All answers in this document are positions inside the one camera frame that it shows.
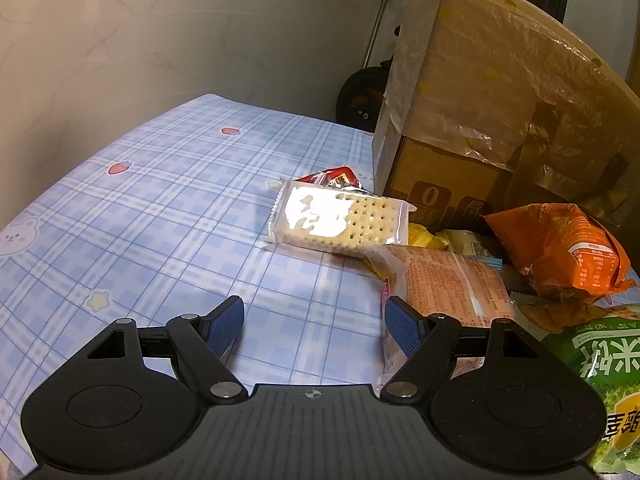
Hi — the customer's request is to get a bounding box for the brass metal pole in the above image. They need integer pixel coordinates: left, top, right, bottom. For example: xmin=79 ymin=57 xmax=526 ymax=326
xmin=362 ymin=0 xmax=393 ymax=68

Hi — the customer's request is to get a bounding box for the white cracker packet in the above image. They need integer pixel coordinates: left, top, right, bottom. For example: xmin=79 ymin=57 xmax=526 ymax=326
xmin=264 ymin=178 xmax=418 ymax=259

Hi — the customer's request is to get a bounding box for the orange chip bag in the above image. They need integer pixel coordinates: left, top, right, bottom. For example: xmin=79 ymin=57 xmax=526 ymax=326
xmin=484 ymin=202 xmax=637 ymax=333

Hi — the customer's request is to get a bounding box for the green snack bag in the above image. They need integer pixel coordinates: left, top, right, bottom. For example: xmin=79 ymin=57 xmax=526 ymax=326
xmin=547 ymin=302 xmax=640 ymax=478

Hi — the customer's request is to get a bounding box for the blue plaid tablecloth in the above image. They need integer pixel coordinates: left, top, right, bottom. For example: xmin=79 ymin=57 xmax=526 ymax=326
xmin=0 ymin=92 xmax=640 ymax=480

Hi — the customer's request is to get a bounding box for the red snack packet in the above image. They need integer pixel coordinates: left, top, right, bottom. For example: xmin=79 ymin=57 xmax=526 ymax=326
xmin=295 ymin=165 xmax=368 ymax=193

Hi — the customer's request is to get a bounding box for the black exercise bike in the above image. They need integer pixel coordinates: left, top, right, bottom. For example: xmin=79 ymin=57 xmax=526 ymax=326
xmin=336 ymin=0 xmax=448 ymax=136

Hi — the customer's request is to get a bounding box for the pink wafer packet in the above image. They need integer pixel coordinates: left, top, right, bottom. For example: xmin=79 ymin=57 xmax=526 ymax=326
xmin=365 ymin=245 xmax=517 ymax=388

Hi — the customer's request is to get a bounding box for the pale cream snack packet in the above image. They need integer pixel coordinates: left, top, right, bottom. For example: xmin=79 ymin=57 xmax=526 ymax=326
xmin=440 ymin=229 xmax=501 ymax=258

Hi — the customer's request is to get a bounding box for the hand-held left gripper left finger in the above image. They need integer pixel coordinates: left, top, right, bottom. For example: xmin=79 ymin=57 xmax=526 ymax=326
xmin=85 ymin=295 xmax=249 ymax=404

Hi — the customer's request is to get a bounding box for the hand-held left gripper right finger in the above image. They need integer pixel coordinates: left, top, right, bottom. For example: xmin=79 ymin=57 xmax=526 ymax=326
xmin=380 ymin=296 xmax=543 ymax=406

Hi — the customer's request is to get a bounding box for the small yellow snack packet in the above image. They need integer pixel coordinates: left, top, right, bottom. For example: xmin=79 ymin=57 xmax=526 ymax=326
xmin=407 ymin=222 xmax=451 ymax=251

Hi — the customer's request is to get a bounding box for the cardboard box with plastic liner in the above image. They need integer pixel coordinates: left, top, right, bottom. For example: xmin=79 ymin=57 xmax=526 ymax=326
xmin=372 ymin=0 xmax=640 ymax=235

